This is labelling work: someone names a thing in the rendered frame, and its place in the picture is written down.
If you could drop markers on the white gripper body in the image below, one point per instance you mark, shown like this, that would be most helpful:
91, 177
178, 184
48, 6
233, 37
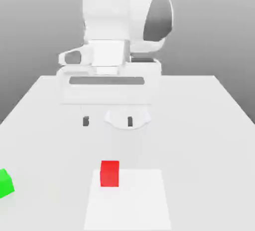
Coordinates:
107, 93

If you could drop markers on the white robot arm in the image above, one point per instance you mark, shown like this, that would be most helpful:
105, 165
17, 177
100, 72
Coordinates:
111, 11

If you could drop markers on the small red cube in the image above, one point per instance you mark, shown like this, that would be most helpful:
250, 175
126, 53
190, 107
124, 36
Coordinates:
109, 175

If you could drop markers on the small green cube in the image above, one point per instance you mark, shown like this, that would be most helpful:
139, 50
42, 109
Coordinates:
5, 184

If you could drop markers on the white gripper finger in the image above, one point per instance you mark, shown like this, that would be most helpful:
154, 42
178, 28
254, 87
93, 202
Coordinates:
85, 121
129, 121

